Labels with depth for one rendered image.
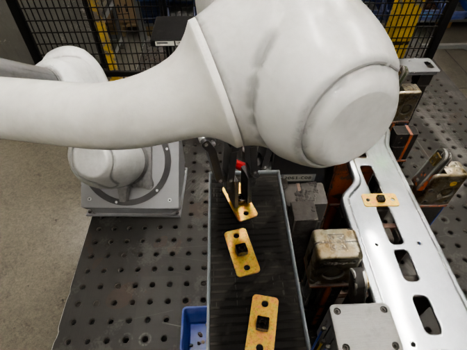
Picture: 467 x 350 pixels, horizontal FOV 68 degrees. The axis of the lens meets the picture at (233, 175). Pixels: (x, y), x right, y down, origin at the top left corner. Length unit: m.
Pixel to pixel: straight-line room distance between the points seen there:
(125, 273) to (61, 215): 1.22
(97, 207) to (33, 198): 1.26
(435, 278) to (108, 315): 0.81
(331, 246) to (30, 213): 1.96
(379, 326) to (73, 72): 0.83
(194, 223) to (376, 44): 1.01
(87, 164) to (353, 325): 0.68
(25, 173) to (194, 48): 2.44
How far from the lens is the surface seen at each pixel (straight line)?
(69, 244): 2.14
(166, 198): 1.15
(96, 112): 0.27
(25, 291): 2.09
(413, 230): 0.88
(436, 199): 1.04
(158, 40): 1.46
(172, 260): 1.11
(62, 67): 0.96
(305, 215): 0.70
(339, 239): 0.71
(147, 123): 0.26
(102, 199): 1.21
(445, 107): 1.89
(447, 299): 0.82
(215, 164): 0.52
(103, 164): 0.91
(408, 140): 1.16
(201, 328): 1.01
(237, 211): 0.61
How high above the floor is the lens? 1.66
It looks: 47 degrees down
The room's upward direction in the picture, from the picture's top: straight up
